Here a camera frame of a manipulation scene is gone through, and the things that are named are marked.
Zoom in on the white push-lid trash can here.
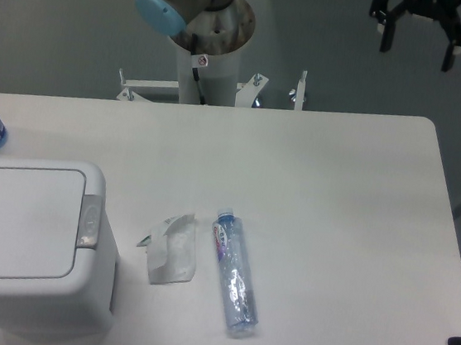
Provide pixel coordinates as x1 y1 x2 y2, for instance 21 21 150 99
0 157 119 335

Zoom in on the clear empty plastic bottle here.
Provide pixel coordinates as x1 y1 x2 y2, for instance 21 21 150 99
212 207 259 338

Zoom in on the black cable on pedestal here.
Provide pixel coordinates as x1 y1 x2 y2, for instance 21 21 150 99
184 32 214 107

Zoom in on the torn white plastic wrapper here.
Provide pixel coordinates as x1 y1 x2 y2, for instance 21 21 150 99
137 213 197 285

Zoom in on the white metal base frame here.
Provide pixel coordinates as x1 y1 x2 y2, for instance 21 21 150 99
116 69 308 112

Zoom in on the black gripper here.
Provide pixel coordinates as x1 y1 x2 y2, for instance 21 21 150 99
369 0 461 72

